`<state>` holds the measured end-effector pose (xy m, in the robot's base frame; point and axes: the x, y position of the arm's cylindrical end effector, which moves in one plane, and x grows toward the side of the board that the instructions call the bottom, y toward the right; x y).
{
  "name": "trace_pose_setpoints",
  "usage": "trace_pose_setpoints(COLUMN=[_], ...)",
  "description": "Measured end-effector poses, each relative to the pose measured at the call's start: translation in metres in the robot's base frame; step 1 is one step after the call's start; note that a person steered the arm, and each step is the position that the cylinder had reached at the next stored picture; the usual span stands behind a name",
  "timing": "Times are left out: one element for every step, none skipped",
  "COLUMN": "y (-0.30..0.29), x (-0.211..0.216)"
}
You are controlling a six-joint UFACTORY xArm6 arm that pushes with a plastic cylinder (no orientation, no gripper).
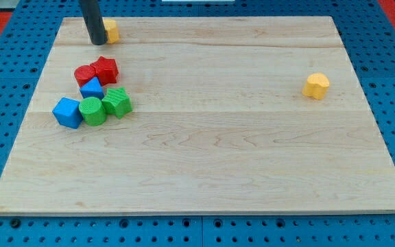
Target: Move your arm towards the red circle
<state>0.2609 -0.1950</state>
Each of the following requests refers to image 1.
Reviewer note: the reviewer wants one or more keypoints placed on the green star block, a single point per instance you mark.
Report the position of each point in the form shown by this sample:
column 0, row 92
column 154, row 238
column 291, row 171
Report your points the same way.
column 117, row 102

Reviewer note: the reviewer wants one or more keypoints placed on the yellow block behind tool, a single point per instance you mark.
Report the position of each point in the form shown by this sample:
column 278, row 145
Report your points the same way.
column 112, row 31

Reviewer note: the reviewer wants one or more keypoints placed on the light wooden board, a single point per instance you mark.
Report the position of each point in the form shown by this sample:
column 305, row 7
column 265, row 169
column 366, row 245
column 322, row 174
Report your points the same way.
column 219, row 126

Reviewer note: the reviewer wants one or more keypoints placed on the yellow heart block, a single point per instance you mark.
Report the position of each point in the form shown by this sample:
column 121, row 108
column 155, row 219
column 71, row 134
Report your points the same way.
column 316, row 86

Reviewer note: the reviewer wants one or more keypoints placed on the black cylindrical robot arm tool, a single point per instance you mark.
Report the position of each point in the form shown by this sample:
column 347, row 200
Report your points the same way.
column 93, row 21

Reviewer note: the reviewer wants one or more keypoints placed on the blue block upper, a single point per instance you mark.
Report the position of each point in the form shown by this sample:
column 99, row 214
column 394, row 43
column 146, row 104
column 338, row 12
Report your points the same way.
column 92, row 88

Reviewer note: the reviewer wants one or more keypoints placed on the red cylinder block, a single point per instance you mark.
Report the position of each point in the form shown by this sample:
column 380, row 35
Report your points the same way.
column 84, row 74

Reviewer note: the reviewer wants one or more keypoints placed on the red star block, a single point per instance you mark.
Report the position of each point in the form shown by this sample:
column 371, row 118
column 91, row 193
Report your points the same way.
column 106, row 70

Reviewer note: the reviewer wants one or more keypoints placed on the blue cube block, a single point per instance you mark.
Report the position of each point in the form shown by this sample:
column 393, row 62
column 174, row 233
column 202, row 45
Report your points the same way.
column 67, row 113

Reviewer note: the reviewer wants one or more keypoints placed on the green cylinder block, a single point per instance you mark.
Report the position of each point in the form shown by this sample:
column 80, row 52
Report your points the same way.
column 92, row 111

